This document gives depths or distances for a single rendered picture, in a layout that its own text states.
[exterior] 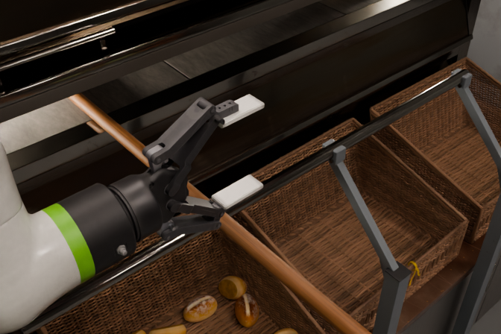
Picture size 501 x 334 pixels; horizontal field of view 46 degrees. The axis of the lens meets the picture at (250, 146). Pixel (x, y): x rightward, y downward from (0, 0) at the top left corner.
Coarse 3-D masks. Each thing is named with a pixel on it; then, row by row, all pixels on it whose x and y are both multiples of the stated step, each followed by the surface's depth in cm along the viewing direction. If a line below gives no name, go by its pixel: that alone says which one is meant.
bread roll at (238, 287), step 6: (228, 276) 169; (234, 276) 168; (222, 282) 169; (228, 282) 166; (234, 282) 165; (240, 282) 165; (222, 288) 169; (228, 288) 166; (234, 288) 164; (240, 288) 164; (246, 288) 166; (222, 294) 169; (228, 294) 167; (234, 294) 165; (240, 294) 164
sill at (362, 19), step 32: (384, 0) 189; (416, 0) 191; (320, 32) 172; (352, 32) 177; (256, 64) 157; (288, 64) 165; (160, 96) 145; (192, 96) 147; (96, 128) 135; (128, 128) 138; (32, 160) 126; (64, 160) 130
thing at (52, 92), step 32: (224, 0) 139; (256, 0) 136; (320, 0) 138; (128, 32) 126; (160, 32) 124; (224, 32) 123; (32, 64) 116; (64, 64) 114; (128, 64) 111; (32, 96) 102; (64, 96) 105
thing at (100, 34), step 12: (84, 36) 108; (96, 36) 109; (108, 36) 111; (48, 48) 105; (60, 48) 106; (72, 48) 108; (12, 60) 101; (24, 60) 102; (36, 60) 104; (0, 72) 101; (0, 84) 101
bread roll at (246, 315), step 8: (248, 296) 164; (240, 304) 162; (248, 304) 161; (256, 304) 164; (240, 312) 161; (248, 312) 160; (256, 312) 162; (240, 320) 161; (248, 320) 160; (256, 320) 162
